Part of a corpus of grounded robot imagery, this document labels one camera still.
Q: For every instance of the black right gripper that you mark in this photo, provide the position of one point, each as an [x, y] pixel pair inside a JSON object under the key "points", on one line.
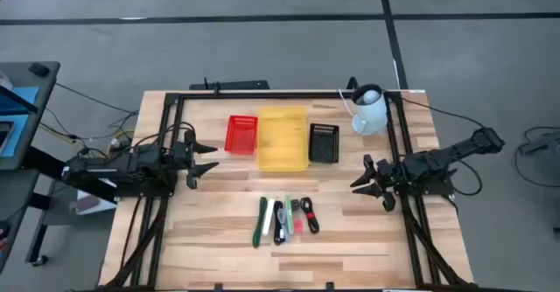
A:
{"points": [[387, 176]]}

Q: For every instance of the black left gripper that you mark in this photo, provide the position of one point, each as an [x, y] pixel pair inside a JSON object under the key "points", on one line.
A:
{"points": [[181, 156]]}

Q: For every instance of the black wall charger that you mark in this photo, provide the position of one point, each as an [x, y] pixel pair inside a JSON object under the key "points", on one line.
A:
{"points": [[295, 205]]}

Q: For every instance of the pink wall charger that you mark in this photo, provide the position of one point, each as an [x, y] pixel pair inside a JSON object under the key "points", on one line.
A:
{"points": [[298, 226]]}

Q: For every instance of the light green slim box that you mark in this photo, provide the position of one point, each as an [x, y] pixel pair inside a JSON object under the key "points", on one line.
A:
{"points": [[289, 209]]}

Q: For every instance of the white product box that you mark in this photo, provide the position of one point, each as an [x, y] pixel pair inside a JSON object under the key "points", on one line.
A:
{"points": [[268, 217]]}

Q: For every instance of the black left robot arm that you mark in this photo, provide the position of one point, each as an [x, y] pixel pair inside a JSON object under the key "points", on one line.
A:
{"points": [[131, 161]]}

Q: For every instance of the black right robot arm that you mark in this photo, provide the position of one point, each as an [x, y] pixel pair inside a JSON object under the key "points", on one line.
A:
{"points": [[437, 158]]}

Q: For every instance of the red plastic bin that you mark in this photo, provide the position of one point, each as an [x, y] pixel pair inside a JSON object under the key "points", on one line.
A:
{"points": [[240, 134]]}

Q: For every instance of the black plastic bin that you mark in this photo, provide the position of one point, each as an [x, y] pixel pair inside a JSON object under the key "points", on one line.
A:
{"points": [[324, 143]]}

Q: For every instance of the yellow plastic bin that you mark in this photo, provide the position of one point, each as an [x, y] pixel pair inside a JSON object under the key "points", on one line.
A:
{"points": [[282, 139]]}

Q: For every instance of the white cylindrical spot lamp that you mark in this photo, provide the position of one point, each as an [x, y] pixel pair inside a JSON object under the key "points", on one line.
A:
{"points": [[371, 115]]}

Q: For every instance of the black power strip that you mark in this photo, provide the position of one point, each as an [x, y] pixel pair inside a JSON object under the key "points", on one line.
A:
{"points": [[236, 85]]}

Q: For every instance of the white and maroon box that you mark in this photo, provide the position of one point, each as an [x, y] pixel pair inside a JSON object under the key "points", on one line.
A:
{"points": [[94, 204]]}

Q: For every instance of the grey side desk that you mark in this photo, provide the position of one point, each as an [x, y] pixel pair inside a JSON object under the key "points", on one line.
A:
{"points": [[26, 161]]}

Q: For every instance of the black computer mouse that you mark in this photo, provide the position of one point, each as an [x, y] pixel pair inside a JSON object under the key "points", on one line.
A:
{"points": [[39, 69]]}

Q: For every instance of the blue desk mat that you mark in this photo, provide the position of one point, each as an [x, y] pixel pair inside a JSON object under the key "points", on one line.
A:
{"points": [[19, 97]]}

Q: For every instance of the black aluminium rig frame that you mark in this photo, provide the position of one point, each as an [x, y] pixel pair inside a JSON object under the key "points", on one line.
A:
{"points": [[284, 95]]}

